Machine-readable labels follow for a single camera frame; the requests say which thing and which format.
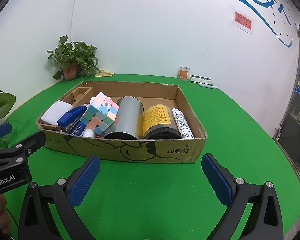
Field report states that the glass door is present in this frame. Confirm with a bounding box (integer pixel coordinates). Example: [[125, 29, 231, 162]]
[[272, 27, 300, 180]]

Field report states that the green tablecloth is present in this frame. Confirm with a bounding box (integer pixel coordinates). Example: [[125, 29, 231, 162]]
[[5, 74, 300, 240]]

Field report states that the blue wall decal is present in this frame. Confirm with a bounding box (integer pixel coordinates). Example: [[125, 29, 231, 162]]
[[84, 0, 294, 47]]

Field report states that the pastel puzzle cube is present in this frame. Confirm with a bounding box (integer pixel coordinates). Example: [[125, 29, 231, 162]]
[[80, 92, 120, 135]]

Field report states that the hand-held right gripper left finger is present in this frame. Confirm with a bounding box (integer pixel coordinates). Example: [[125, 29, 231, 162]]
[[18, 154, 101, 240]]

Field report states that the white spray bottle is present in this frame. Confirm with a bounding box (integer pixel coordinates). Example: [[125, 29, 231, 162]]
[[172, 108, 194, 139]]

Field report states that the white hair dryer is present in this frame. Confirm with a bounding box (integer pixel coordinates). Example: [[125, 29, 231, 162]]
[[41, 100, 95, 138]]

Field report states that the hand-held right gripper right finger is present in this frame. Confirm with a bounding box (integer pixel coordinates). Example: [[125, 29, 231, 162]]
[[201, 153, 284, 240]]

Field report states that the thin white wall cable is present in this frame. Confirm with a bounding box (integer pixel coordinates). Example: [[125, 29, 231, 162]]
[[70, 0, 80, 45]]

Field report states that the yellow label clear jar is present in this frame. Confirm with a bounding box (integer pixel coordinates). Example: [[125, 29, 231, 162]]
[[142, 104, 182, 140]]

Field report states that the white desk card holder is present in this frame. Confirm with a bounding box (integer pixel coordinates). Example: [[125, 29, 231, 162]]
[[191, 74, 212, 85]]

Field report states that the small potted green plant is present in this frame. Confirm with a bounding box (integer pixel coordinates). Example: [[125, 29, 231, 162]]
[[46, 35, 100, 80]]

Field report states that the large cardboard box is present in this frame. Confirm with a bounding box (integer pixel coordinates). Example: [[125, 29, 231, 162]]
[[36, 81, 207, 164]]

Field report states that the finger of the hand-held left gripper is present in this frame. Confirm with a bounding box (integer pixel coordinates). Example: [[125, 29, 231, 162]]
[[0, 122, 12, 142], [0, 130, 46, 162]]

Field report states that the red wall sign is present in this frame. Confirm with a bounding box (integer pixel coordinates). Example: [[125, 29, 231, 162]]
[[232, 5, 254, 35]]

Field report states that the silver metal can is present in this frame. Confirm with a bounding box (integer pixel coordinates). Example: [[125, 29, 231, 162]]
[[104, 96, 144, 140]]

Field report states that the small orange jar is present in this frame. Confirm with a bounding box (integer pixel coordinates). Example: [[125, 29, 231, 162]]
[[179, 66, 190, 80]]

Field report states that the blue stapler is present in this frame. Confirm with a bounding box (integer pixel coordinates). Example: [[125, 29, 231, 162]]
[[58, 106, 87, 133]]

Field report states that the large leafy green plant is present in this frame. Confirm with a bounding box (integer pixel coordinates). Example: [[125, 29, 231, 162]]
[[0, 80, 16, 150]]

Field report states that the yellow cloth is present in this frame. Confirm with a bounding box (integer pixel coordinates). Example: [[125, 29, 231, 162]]
[[94, 70, 115, 77]]

